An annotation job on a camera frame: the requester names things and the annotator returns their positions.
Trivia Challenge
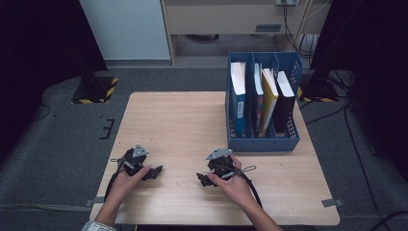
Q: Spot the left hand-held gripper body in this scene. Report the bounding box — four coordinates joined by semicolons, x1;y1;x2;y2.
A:
119;143;150;176

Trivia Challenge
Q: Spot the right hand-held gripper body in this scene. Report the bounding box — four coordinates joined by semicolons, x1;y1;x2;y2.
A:
205;147;243;181

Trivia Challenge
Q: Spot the blue file rack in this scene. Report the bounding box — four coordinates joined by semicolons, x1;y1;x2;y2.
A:
225;51;303;153

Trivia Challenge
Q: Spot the blue book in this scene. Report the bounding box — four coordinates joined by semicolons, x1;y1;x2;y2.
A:
229;61;247;138

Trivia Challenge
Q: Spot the teal illustrated book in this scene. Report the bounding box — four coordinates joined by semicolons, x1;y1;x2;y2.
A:
252;63;266;137

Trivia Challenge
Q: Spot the yellow book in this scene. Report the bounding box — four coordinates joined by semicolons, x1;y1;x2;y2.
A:
259;67;280;137

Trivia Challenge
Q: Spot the black book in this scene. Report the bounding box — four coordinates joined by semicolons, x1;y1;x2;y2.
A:
273;70;296;135

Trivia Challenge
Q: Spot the person's left hand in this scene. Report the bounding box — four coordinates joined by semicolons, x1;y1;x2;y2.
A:
110;164;152;206

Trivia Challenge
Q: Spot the person's right hand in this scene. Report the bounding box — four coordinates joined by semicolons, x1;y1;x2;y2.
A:
206;155;258;210

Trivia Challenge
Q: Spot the grey tape strip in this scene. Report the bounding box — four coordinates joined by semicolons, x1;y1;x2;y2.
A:
85;196;104;208
320;198;344;208

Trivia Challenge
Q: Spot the person's left patterned sleeve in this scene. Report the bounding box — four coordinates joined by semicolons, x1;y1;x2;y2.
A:
80;219;117;231

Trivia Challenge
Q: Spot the black yellow striped stand base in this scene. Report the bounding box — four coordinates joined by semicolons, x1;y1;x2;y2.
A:
296;78;340;104
70;75;119;105

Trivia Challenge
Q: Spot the white panel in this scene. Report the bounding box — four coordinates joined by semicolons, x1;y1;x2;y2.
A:
78;0;171;61

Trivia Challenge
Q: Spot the dark curtain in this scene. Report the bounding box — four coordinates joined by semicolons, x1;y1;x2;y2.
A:
0;0;108;162
309;0;408;181

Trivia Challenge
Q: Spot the beige cabinet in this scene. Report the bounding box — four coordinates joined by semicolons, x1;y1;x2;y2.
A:
160;0;317;67

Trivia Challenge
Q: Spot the left hand-held gripper cable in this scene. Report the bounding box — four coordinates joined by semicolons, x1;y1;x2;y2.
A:
104;156;127;204

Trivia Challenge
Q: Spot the hand-held gripper cable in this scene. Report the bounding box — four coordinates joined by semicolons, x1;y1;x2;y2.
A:
235;165;265;209
104;156;127;204

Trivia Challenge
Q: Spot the right hand-held gripper cable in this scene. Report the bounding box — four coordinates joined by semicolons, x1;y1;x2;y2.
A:
235;165;265;209

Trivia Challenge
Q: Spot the thin black floor cable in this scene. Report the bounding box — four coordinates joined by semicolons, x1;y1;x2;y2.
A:
30;103;52;123

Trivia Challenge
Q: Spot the bundle of hanging cables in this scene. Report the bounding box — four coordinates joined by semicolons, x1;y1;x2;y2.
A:
281;0;331;61

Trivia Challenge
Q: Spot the thick black floor cable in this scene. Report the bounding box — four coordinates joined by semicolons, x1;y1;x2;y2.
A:
369;209;408;231

